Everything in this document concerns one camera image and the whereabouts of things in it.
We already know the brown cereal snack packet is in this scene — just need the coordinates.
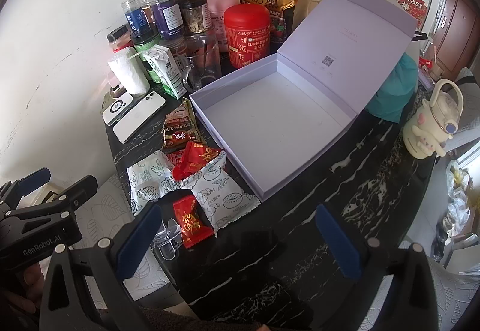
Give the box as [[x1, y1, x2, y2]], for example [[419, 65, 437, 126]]
[[162, 98, 206, 151]]

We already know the white tissue roll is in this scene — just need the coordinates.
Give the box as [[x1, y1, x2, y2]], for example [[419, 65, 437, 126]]
[[107, 47, 151, 98]]

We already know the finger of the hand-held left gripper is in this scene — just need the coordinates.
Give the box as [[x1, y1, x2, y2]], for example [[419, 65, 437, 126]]
[[0, 166, 52, 210], [5, 174, 100, 239]]

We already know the brown paper bag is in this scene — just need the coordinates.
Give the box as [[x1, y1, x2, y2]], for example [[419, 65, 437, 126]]
[[292, 0, 328, 40]]

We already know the pile of plastic bags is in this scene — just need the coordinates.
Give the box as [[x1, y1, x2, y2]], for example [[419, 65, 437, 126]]
[[443, 159, 480, 253]]

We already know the white power bank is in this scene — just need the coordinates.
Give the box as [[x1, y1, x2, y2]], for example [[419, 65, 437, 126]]
[[102, 92, 148, 126]]

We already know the red candy packet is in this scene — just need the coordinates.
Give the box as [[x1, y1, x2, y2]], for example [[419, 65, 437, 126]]
[[172, 195, 213, 250], [171, 141, 227, 182]]

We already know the cream cartoon water bottle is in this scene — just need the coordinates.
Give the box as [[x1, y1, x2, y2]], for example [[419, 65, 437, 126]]
[[402, 78, 464, 160]]

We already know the white smartphone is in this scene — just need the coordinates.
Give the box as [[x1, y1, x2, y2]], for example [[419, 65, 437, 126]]
[[112, 90, 166, 145]]

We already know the pink plastic jar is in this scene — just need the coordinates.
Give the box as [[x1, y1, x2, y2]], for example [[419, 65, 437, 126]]
[[205, 0, 241, 53]]

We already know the green and white carton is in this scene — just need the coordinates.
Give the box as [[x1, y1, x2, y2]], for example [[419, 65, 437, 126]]
[[143, 45, 187, 100]]

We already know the clear jar with purple label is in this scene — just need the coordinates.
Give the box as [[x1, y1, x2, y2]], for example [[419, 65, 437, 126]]
[[147, 0, 187, 40]]

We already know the brown wooden door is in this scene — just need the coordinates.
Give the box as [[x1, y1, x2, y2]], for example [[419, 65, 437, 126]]
[[430, 0, 479, 81]]

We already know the clear glass mug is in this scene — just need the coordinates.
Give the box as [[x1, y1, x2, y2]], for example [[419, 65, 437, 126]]
[[181, 33, 223, 92]]

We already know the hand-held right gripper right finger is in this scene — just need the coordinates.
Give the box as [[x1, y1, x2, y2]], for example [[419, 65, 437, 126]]
[[314, 203, 452, 331]]

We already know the red tin can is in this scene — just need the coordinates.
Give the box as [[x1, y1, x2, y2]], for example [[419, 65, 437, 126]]
[[224, 4, 272, 70]]

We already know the jar of dried slices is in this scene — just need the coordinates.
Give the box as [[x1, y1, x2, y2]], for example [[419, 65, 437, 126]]
[[179, 0, 213, 34]]

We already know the clear plastic clip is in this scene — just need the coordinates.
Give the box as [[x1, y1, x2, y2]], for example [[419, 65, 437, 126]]
[[151, 218, 185, 261]]

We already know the clear jar with blue label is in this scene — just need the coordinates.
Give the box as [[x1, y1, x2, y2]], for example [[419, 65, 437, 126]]
[[120, 0, 151, 36]]

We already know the person's left hand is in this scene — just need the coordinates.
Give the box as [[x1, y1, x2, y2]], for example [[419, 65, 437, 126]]
[[0, 264, 46, 331]]

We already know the white gift box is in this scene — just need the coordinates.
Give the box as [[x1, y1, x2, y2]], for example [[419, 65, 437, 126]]
[[188, 0, 420, 203]]

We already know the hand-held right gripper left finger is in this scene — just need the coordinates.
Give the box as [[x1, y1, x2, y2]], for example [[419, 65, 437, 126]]
[[38, 201, 163, 331]]

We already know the white printed bread packet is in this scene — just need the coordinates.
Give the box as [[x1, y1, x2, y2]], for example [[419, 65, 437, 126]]
[[182, 158, 262, 239], [127, 150, 176, 216]]

